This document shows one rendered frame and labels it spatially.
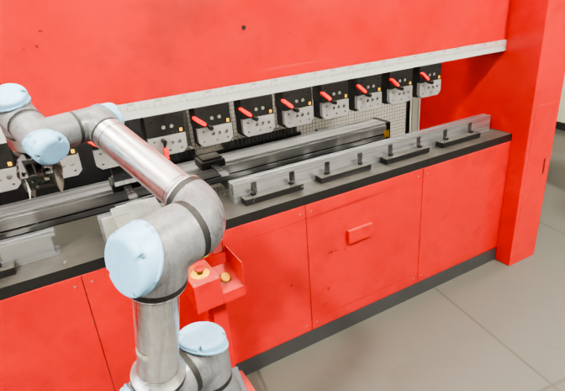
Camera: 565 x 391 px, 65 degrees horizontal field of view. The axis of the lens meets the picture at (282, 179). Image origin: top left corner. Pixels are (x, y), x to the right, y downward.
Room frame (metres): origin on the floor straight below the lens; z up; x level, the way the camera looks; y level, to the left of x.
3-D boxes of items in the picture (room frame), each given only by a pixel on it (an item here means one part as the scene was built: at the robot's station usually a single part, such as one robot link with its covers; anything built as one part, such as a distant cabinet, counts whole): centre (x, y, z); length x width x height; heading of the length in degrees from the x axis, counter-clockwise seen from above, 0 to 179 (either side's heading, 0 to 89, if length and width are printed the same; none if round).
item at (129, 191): (1.79, 0.68, 1.01); 0.26 x 0.12 x 0.05; 27
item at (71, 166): (1.54, 0.82, 1.26); 0.15 x 0.09 x 0.17; 117
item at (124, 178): (1.65, 0.62, 1.13); 0.10 x 0.02 x 0.10; 117
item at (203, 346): (0.84, 0.23, 0.94); 0.13 x 0.12 x 0.14; 139
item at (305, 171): (2.21, -0.51, 0.92); 1.68 x 0.06 x 0.10; 117
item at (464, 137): (2.40, -1.02, 0.89); 0.30 x 0.05 x 0.03; 117
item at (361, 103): (2.17, -0.44, 1.26); 0.15 x 0.09 x 0.17; 117
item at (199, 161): (1.97, 0.31, 1.01); 0.26 x 0.12 x 0.05; 27
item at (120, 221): (1.51, 0.55, 1.00); 0.26 x 0.18 x 0.01; 27
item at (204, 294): (1.45, 0.30, 0.75); 0.20 x 0.16 x 0.18; 119
